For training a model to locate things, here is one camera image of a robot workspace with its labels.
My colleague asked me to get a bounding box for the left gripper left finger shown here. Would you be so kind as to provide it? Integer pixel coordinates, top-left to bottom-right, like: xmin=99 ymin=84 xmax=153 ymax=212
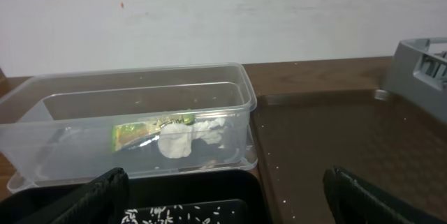
xmin=18 ymin=167 xmax=129 ymax=224

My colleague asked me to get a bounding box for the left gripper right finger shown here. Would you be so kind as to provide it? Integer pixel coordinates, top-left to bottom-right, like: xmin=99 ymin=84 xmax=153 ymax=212
xmin=323 ymin=166 xmax=444 ymax=224

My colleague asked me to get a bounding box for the green snack wrapper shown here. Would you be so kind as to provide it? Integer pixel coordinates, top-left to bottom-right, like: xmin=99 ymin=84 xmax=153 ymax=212
xmin=110 ymin=114 xmax=196 ymax=152

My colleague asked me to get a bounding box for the white napkin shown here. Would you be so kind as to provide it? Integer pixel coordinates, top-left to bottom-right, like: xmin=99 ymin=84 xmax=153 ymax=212
xmin=157 ymin=118 xmax=226 ymax=158

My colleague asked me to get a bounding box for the spilled rice food waste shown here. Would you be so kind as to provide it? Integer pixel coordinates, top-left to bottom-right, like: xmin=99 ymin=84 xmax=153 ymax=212
xmin=120 ymin=204 xmax=245 ymax=224

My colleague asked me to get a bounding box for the black waste tray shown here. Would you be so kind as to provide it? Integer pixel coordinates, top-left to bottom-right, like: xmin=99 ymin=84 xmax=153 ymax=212
xmin=1 ymin=170 xmax=271 ymax=223

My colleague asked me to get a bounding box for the grey dishwasher rack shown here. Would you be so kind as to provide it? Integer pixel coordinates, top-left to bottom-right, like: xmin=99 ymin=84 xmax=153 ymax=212
xmin=380 ymin=37 xmax=446 ymax=122

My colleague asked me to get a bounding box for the brown serving tray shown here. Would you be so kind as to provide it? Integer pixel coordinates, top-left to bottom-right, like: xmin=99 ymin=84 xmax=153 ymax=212
xmin=251 ymin=90 xmax=446 ymax=223

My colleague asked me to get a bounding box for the clear plastic bin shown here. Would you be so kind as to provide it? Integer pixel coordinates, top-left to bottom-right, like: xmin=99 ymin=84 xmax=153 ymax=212
xmin=1 ymin=63 xmax=258 ymax=193

